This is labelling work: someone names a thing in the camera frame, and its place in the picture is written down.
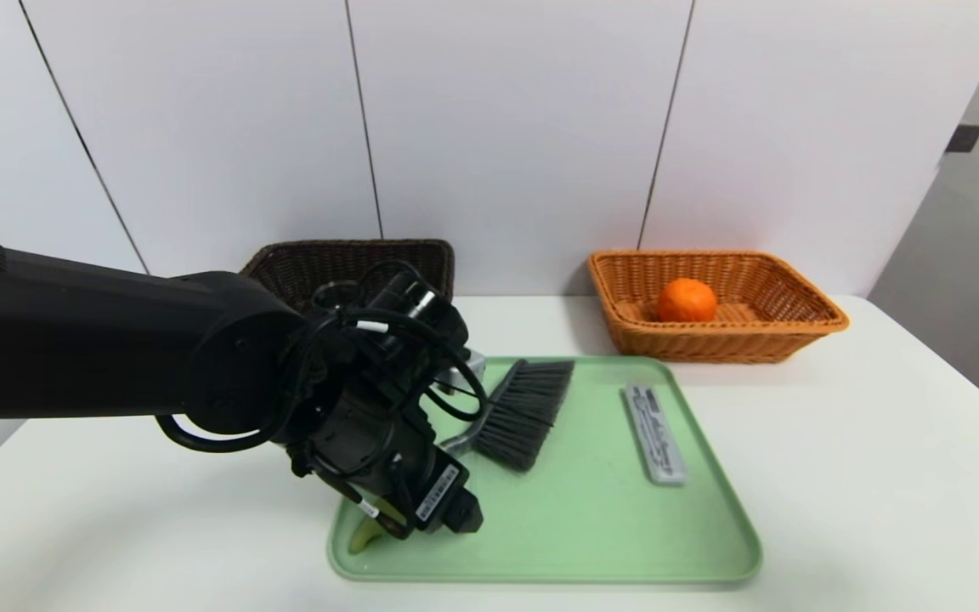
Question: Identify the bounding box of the orange fruit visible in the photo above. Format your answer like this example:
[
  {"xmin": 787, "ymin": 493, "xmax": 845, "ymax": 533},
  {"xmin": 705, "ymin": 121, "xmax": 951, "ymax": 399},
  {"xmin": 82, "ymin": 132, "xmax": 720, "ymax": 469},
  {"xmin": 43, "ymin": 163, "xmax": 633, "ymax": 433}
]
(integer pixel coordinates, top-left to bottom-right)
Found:
[{"xmin": 657, "ymin": 277, "xmax": 720, "ymax": 324}]

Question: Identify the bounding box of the grey brush with green handle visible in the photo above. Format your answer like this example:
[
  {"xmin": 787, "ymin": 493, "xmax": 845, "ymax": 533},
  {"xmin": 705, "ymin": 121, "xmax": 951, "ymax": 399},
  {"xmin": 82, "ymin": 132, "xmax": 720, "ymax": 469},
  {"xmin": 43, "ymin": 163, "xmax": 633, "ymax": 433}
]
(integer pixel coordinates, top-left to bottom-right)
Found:
[{"xmin": 348, "ymin": 359, "xmax": 576, "ymax": 556}]

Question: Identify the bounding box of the dark brown wicker basket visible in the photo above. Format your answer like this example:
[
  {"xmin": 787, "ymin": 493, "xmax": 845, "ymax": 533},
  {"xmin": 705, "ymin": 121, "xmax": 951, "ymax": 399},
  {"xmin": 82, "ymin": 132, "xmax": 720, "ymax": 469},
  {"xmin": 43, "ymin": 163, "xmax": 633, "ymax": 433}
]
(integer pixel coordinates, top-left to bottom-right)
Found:
[{"xmin": 239, "ymin": 238, "xmax": 456, "ymax": 317}]

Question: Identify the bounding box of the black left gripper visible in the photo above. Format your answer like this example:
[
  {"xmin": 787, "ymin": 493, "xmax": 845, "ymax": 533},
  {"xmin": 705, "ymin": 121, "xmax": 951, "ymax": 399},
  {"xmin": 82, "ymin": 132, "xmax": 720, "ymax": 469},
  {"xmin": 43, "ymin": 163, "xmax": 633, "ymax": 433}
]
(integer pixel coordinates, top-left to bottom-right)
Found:
[{"xmin": 309, "ymin": 390, "xmax": 484, "ymax": 541}]

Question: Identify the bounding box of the grey white printed eraser bar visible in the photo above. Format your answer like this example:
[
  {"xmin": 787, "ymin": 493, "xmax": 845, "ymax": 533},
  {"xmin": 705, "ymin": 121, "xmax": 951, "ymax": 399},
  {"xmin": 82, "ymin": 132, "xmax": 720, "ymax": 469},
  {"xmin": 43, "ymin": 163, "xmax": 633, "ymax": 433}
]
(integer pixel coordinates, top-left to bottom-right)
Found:
[{"xmin": 623, "ymin": 384, "xmax": 689, "ymax": 487}]

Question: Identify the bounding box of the light green plastic tray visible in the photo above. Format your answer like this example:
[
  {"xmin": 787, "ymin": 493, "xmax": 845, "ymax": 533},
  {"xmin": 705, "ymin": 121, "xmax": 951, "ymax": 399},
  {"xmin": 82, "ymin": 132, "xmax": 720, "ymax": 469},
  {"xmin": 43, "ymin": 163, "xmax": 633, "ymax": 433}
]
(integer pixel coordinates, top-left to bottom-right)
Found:
[{"xmin": 327, "ymin": 355, "xmax": 764, "ymax": 586}]

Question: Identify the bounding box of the left wrist camera unit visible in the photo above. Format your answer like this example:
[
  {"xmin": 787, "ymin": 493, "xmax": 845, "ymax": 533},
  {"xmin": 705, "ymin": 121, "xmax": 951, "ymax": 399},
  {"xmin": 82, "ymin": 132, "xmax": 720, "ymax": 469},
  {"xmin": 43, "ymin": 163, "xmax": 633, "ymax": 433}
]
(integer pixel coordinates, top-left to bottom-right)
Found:
[{"xmin": 366, "ymin": 270, "xmax": 488, "ymax": 396}]

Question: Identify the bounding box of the orange wicker basket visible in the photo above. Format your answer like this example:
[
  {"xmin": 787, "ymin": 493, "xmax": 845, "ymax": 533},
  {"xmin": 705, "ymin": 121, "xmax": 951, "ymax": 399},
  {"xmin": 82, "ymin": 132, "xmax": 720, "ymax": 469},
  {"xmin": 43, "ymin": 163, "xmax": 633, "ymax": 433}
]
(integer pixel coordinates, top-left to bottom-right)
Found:
[{"xmin": 587, "ymin": 248, "xmax": 852, "ymax": 365}]

